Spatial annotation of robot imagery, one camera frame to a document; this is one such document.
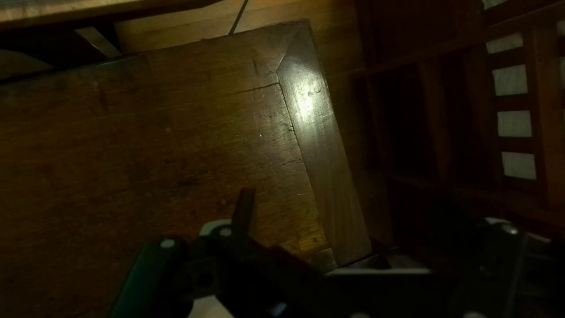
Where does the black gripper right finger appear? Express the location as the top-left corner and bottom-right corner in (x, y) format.
(431, 196), (525, 277)

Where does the wooden slatted chair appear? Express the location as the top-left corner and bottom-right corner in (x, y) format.
(355, 0), (565, 233)

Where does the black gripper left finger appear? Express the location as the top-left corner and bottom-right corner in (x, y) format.
(232, 187), (256, 233)

